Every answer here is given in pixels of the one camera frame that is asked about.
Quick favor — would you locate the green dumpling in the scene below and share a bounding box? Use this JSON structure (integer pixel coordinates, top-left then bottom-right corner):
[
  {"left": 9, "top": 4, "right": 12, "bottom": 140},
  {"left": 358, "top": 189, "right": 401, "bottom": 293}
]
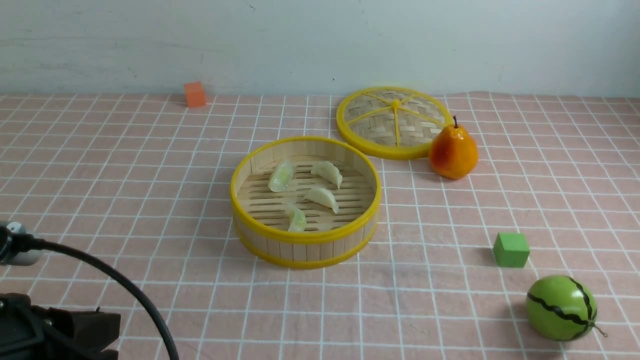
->
[
  {"left": 285, "top": 203, "right": 307, "bottom": 233},
  {"left": 267, "top": 158, "right": 295, "bottom": 193}
]

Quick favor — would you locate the green toy watermelon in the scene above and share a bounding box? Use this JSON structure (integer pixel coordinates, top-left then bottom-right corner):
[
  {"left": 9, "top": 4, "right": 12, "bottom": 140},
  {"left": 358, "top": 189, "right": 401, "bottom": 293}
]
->
[{"left": 525, "top": 275, "right": 609, "bottom": 342}]

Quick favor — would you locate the yellow-rimmed bamboo steamer tray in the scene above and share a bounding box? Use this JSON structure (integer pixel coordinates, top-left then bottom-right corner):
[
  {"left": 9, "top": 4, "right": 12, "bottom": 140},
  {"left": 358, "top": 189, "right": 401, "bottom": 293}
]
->
[{"left": 230, "top": 136, "right": 382, "bottom": 269}]

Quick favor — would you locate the yellow-rimmed woven steamer lid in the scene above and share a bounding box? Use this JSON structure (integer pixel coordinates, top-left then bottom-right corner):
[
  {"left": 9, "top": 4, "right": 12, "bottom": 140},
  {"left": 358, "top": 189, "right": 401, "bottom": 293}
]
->
[{"left": 335, "top": 86, "right": 454, "bottom": 160}]

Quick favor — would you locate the orange cube block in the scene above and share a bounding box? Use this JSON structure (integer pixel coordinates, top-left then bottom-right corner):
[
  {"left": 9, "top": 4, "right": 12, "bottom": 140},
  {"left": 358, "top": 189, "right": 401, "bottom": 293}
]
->
[{"left": 183, "top": 81, "right": 207, "bottom": 109}]

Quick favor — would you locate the green cube block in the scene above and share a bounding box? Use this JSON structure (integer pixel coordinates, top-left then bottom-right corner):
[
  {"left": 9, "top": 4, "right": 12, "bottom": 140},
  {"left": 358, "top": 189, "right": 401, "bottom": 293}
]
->
[{"left": 492, "top": 232, "right": 530, "bottom": 269}]

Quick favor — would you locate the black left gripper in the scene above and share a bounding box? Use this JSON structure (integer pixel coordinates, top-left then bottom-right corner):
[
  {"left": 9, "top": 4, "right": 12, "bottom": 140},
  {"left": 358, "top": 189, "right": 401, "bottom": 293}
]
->
[{"left": 0, "top": 292, "right": 121, "bottom": 360}]

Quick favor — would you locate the black cable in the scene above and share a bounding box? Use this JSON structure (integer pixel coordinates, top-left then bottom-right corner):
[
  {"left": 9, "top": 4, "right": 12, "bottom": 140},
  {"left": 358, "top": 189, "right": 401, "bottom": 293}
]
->
[{"left": 0, "top": 227, "right": 181, "bottom": 360}]

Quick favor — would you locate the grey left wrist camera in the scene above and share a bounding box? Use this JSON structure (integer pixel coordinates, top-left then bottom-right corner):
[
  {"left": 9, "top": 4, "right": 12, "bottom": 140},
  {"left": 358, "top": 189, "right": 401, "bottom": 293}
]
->
[{"left": 0, "top": 220, "right": 43, "bottom": 267}]

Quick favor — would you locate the orange toy pear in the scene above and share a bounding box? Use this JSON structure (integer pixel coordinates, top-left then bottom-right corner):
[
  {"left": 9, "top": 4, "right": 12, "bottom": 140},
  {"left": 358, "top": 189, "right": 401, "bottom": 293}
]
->
[{"left": 428, "top": 115, "right": 479, "bottom": 180}]

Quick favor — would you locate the white dumpling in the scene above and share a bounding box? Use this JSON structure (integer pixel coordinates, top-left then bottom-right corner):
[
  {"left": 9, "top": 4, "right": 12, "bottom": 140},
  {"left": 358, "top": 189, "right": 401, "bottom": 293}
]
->
[
  {"left": 310, "top": 161, "right": 343, "bottom": 189},
  {"left": 303, "top": 186, "right": 339, "bottom": 215}
]

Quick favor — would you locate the pink checkered tablecloth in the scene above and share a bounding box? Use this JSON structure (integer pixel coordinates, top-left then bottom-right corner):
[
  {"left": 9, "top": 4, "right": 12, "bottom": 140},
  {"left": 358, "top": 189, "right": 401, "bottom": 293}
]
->
[{"left": 0, "top": 92, "right": 640, "bottom": 360}]

